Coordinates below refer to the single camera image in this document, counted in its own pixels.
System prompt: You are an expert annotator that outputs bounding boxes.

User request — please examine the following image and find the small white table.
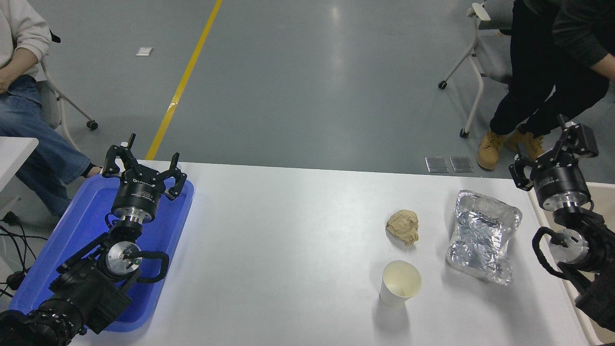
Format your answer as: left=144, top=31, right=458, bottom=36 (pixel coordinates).
left=0, top=137, right=39, bottom=212

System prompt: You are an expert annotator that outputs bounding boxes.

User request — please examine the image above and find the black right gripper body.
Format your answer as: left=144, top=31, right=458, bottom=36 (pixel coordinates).
left=532, top=163, right=591, bottom=210

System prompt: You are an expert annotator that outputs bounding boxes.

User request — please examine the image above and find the black cable with plug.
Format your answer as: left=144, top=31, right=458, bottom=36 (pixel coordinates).
left=0, top=240, right=39, bottom=298
left=0, top=211, right=49, bottom=270

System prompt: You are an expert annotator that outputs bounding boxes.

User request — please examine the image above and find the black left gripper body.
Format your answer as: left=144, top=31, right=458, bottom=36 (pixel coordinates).
left=111, top=173, right=164, bottom=218

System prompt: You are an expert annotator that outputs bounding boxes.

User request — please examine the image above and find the silver foil tray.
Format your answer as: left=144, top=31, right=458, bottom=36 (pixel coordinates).
left=446, top=190, right=523, bottom=286

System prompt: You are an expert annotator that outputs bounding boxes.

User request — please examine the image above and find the large pale bin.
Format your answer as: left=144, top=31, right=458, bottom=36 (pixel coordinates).
left=528, top=181, right=615, bottom=346

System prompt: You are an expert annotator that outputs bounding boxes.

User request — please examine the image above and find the person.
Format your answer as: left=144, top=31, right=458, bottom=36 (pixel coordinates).
left=0, top=0, right=103, bottom=218
left=477, top=0, right=615, bottom=171

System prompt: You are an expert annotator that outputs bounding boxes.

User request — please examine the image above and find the white wheeled chair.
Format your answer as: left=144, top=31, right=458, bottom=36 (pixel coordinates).
left=438, top=0, right=516, bottom=139
left=36, top=30, right=99, bottom=153

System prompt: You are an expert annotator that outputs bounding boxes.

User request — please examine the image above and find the tan boot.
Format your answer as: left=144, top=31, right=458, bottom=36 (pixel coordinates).
left=477, top=131, right=508, bottom=171
left=504, top=125, right=546, bottom=161

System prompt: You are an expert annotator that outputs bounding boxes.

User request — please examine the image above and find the white paper cup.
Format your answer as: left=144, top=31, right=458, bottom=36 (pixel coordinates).
left=379, top=260, right=422, bottom=309

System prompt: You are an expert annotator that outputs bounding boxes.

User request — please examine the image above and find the crumpled tan paper ball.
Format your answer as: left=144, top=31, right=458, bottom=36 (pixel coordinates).
left=386, top=210, right=419, bottom=246

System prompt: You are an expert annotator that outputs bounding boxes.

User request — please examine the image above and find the blue plastic tray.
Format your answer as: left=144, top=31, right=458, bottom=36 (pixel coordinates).
left=10, top=174, right=195, bottom=333

